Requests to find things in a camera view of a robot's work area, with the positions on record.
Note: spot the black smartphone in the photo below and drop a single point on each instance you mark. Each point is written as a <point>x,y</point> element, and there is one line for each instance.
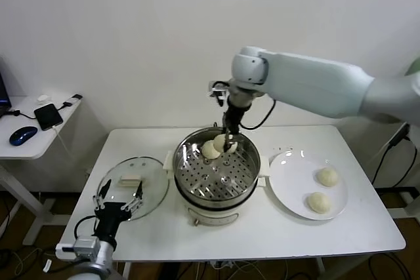
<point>48,116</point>

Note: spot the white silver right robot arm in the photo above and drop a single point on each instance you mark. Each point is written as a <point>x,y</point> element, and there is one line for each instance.
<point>311,83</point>

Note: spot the pale green appliance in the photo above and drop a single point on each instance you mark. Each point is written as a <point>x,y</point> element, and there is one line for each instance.
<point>414,67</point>

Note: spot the white round plate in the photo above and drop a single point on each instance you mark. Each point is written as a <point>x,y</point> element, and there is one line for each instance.
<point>288,181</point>

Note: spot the stainless steel steamer pot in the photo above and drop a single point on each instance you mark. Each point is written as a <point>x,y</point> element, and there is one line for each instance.
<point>197,175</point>

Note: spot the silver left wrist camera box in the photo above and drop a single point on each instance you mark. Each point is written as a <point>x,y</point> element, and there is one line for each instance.
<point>86,247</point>

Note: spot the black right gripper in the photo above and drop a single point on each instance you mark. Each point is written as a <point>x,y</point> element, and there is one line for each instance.
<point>234,117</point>

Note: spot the dark laptop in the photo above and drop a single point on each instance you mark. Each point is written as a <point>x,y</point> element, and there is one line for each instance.
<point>3,96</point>

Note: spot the black usb adapter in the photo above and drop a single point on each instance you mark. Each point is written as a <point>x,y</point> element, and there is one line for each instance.
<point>76,97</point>

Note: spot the white steamed baozi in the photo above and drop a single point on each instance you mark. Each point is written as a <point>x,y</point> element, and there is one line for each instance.
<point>318,202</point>
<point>219,142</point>
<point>327,176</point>
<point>208,151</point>

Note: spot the small white earbuds case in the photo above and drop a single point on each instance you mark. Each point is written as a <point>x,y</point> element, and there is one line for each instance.
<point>42,98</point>

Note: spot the white power strip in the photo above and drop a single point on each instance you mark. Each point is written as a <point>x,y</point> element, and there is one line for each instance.
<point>223,264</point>

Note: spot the blue computer mouse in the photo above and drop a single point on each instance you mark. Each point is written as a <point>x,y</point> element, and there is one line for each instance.
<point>23,135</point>

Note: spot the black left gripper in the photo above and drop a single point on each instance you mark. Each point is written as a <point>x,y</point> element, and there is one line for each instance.
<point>111,216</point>

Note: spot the white side desk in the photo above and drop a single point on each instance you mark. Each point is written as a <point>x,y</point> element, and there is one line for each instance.
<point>29,152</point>

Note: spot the white electric cooker base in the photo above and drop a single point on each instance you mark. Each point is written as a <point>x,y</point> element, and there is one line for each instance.
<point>213,216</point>

